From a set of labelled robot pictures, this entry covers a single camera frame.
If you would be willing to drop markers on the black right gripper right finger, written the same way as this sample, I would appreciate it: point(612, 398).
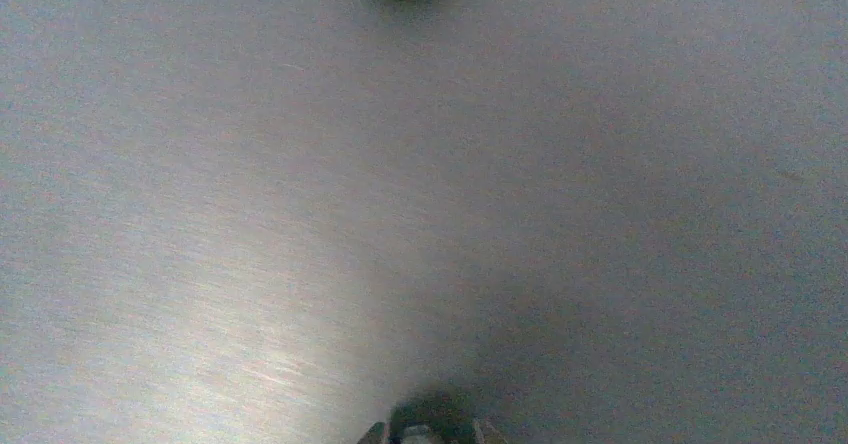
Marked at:
point(485, 433)

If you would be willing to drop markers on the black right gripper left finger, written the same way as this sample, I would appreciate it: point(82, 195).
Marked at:
point(378, 433)

